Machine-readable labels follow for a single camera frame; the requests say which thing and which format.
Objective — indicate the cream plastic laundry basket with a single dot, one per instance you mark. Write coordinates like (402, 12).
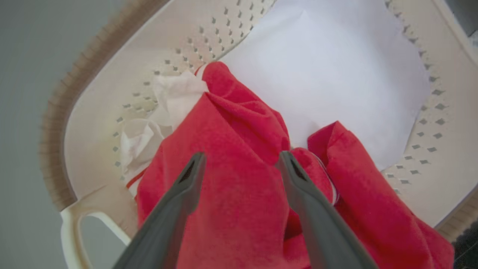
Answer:
(97, 123)

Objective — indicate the crumpled white cloth red stripe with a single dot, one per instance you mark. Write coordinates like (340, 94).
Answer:
(168, 101)

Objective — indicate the red garment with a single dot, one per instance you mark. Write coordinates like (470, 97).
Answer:
(231, 209)

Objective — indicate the smooth white cloth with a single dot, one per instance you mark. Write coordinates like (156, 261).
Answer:
(328, 74)

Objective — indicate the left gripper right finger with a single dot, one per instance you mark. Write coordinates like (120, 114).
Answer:
(321, 228)

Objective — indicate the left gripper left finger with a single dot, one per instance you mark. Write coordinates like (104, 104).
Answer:
(164, 224)

